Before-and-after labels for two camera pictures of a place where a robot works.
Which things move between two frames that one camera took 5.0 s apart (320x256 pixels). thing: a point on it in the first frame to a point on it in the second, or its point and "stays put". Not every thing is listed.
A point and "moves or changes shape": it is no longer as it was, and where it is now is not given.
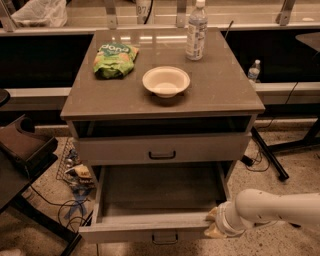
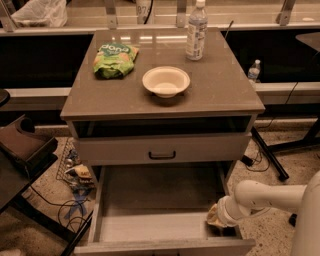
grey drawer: (164, 149) stays put
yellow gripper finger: (213, 231) to (212, 219)
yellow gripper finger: (214, 212) stays put
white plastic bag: (47, 13) stays put
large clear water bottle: (197, 30) stays put
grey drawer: (152, 204) moves or changes shape
